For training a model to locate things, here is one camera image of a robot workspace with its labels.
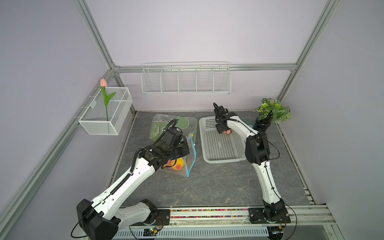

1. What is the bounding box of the white mesh wall basket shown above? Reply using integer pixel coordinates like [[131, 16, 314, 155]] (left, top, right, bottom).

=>
[[75, 87, 133, 136]]

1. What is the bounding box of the white plastic basket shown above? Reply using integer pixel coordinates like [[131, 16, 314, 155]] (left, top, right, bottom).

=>
[[199, 116, 246, 164]]

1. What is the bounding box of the green printed zip-top bag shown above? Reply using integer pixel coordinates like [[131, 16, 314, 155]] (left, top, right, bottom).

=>
[[149, 113, 199, 145]]

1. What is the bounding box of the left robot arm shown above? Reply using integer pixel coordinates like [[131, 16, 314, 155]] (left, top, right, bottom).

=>
[[77, 127, 190, 240]]

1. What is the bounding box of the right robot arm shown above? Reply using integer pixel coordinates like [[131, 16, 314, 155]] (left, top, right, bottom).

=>
[[213, 103, 288, 223]]

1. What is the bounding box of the potted green plant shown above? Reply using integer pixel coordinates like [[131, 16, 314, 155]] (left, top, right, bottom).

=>
[[253, 98, 292, 132]]

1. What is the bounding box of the white wire wall shelf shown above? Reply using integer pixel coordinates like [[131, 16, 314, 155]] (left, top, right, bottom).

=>
[[141, 62, 232, 95]]

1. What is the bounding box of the clear blue-zipper bag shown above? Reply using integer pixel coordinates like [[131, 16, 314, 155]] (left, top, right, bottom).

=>
[[160, 130, 197, 178]]

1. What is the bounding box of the pink artificial tulip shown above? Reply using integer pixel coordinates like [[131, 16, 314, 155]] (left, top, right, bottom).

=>
[[100, 79, 116, 121]]

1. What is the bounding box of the green dustpan scoop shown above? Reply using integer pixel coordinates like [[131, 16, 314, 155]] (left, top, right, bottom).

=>
[[242, 119, 254, 128]]

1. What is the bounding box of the yellow-red peach front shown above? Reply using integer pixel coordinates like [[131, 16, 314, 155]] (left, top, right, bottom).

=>
[[172, 158, 185, 171]]

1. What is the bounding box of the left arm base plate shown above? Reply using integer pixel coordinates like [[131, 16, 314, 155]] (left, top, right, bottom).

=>
[[133, 209, 171, 226]]

